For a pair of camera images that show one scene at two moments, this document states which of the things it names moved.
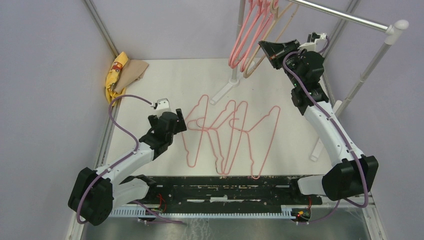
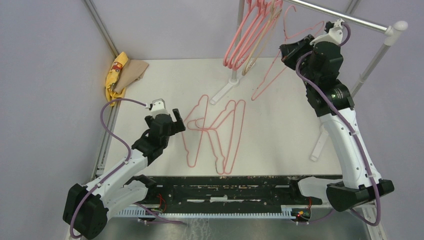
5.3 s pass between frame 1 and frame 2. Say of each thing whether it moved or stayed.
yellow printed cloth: stayed
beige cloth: stayed
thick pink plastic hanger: moved
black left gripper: stayed
